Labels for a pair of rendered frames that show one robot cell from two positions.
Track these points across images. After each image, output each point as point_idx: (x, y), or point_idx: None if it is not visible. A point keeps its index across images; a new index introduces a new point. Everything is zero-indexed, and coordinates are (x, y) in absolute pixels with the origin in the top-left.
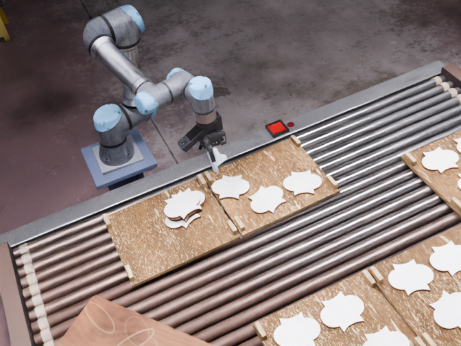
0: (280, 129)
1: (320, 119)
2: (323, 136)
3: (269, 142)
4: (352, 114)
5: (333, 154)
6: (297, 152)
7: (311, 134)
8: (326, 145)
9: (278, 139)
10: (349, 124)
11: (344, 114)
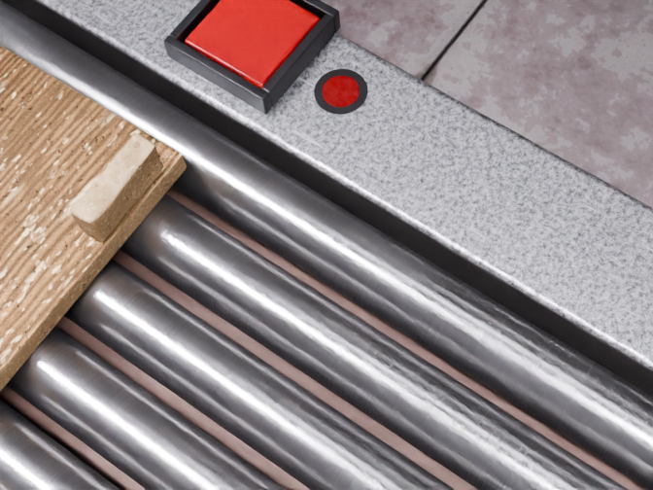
0: (241, 52)
1: (485, 239)
2: (302, 340)
3: (128, 55)
4: (644, 445)
5: (152, 481)
6: (44, 244)
7: (307, 258)
8: (221, 402)
9: (181, 91)
10: (516, 466)
11: (611, 386)
